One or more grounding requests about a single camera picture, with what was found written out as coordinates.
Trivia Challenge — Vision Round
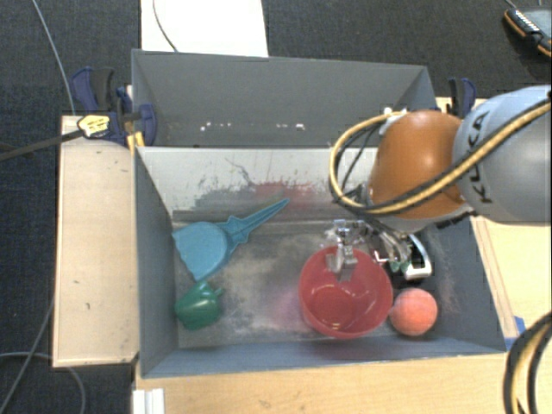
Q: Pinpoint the blue plastic dustpan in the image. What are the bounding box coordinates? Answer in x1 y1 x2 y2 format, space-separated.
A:
171 198 292 283

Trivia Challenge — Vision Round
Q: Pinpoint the green toy bell pepper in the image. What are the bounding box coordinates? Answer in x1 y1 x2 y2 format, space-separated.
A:
173 279 226 332

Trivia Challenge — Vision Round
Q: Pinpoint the pale wood flat board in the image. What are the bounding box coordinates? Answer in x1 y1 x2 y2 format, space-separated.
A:
52 115 141 368

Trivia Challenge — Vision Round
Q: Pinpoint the red plastic bowl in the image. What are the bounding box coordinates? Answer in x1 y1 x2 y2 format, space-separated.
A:
298 246 395 341

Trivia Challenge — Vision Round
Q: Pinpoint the orange ball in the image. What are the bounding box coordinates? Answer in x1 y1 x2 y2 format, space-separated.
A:
388 287 440 337

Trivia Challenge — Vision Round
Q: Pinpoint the grey metal bin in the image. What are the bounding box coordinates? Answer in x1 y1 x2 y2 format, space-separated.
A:
130 48 508 380

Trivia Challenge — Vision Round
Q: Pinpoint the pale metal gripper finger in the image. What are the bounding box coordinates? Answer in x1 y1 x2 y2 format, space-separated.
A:
325 245 345 274
340 247 360 282

